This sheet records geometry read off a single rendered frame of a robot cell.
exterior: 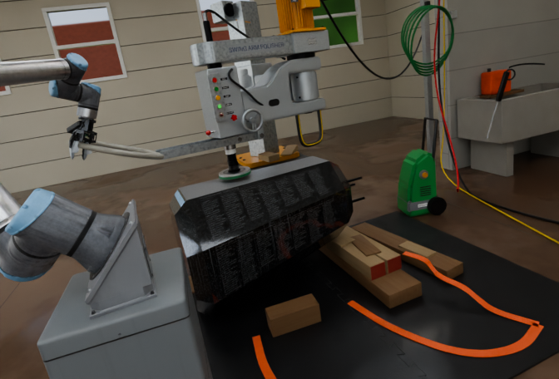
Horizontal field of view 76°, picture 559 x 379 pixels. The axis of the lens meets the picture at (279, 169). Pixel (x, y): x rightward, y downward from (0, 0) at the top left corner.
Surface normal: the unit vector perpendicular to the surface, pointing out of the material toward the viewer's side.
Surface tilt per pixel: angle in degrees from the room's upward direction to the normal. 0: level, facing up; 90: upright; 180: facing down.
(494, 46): 90
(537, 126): 90
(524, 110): 90
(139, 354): 90
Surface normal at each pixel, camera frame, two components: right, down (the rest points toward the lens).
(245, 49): 0.52, 0.14
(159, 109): 0.29, 0.20
